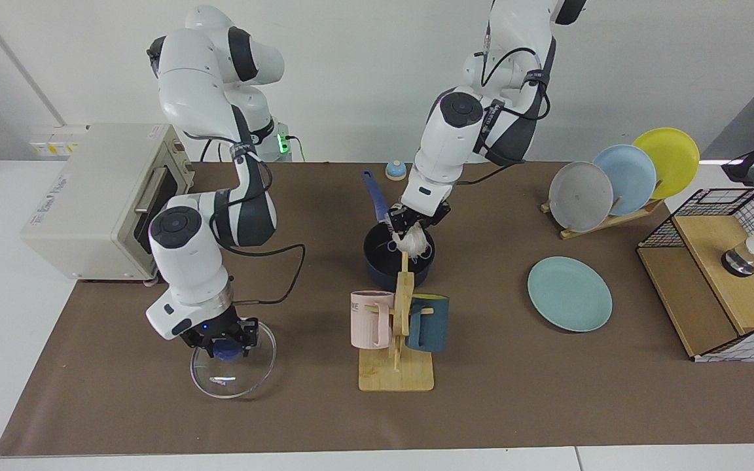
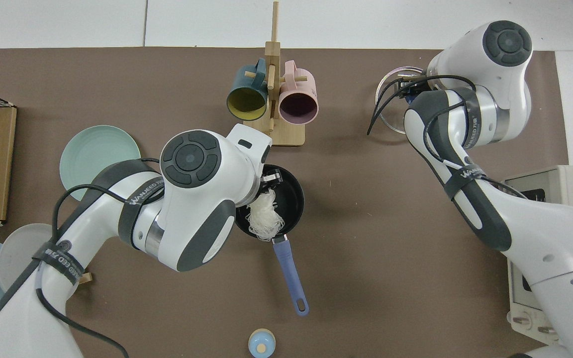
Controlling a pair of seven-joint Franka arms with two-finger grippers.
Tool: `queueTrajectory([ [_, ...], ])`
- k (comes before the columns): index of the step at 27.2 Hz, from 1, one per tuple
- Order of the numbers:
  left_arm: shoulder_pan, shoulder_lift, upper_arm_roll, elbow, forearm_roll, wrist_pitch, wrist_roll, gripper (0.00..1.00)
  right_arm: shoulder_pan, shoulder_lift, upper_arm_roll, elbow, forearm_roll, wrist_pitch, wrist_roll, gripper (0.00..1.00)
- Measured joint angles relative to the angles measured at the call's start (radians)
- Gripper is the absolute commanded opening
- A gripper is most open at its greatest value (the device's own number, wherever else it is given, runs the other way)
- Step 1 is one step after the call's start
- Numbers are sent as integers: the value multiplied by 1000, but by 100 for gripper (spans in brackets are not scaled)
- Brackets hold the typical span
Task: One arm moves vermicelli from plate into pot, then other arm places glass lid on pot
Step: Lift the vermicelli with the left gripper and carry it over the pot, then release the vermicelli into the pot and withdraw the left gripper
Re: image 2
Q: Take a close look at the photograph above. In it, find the glass lid with blue knob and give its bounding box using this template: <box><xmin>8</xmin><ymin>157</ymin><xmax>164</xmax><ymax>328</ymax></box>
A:
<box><xmin>375</xmin><ymin>66</ymin><xmax>429</xmax><ymax>135</ymax></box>

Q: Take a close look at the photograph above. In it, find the white vermicelli bundle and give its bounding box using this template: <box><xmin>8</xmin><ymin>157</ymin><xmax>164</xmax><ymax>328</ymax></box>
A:
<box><xmin>247</xmin><ymin>189</ymin><xmax>286</xmax><ymax>243</ymax></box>

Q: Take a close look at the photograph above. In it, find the pale green plate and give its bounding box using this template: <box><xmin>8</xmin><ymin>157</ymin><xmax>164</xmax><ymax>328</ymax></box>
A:
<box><xmin>60</xmin><ymin>125</ymin><xmax>142</xmax><ymax>202</ymax></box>

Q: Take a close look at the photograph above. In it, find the wooden plate rack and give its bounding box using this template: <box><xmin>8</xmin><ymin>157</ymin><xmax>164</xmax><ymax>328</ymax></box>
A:
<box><xmin>0</xmin><ymin>254</ymin><xmax>93</xmax><ymax>286</ymax></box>

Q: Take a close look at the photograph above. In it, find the grey plate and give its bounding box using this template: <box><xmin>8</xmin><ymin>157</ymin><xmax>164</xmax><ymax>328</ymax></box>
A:
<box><xmin>0</xmin><ymin>223</ymin><xmax>57</xmax><ymax>293</ymax></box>

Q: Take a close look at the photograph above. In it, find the wooden cup stand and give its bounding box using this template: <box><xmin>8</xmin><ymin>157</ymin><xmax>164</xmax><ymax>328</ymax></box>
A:
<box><xmin>242</xmin><ymin>1</ymin><xmax>306</xmax><ymax>147</ymax></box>

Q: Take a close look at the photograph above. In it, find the dark teal cup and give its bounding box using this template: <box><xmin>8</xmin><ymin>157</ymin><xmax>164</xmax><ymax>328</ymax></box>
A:
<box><xmin>226</xmin><ymin>58</ymin><xmax>269</xmax><ymax>121</ymax></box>

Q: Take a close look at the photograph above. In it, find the pink cup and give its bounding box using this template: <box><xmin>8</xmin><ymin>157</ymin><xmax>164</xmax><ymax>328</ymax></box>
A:
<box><xmin>279</xmin><ymin>60</ymin><xmax>319</xmax><ymax>125</ymax></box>

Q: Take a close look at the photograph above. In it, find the brown table cloth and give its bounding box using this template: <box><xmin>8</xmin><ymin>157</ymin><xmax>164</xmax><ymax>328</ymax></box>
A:
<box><xmin>0</xmin><ymin>48</ymin><xmax>570</xmax><ymax>358</ymax></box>

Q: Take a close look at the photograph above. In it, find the small blue round thing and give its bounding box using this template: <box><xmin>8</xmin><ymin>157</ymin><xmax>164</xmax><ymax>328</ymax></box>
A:
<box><xmin>248</xmin><ymin>329</ymin><xmax>276</xmax><ymax>358</ymax></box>

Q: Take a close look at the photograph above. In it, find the black pot with blue handle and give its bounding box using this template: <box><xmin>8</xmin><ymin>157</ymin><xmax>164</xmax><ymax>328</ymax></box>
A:
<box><xmin>234</xmin><ymin>164</ymin><xmax>310</xmax><ymax>317</ymax></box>

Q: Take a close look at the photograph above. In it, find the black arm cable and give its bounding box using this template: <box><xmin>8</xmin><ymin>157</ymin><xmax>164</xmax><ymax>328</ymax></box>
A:
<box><xmin>367</xmin><ymin>75</ymin><xmax>546</xmax><ymax>199</ymax></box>
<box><xmin>35</xmin><ymin>158</ymin><xmax>163</xmax><ymax>358</ymax></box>

